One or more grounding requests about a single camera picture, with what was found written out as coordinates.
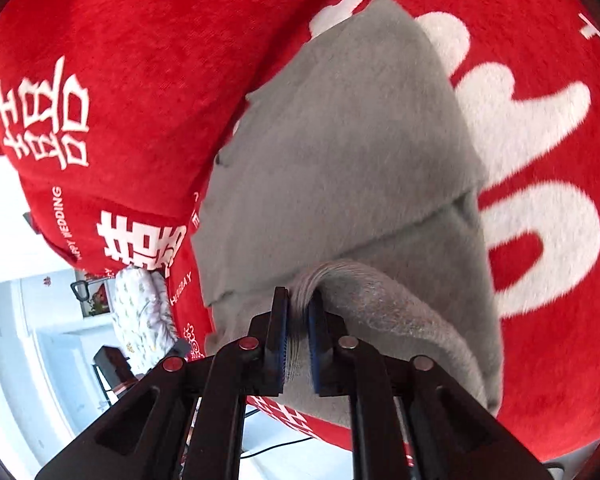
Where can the red printed blanket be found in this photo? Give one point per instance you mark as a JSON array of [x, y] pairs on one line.
[[130, 60]]

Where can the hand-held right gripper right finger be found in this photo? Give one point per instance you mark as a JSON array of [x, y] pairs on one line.
[[316, 345]]

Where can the white floral pillow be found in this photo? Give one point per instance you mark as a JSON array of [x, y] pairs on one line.
[[140, 315]]

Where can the framed picture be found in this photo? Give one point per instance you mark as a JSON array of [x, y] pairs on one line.
[[97, 300]]

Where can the grey knitted sweater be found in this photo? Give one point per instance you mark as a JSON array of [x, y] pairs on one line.
[[355, 160]]

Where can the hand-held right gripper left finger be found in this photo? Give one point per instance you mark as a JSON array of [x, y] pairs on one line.
[[280, 340]]

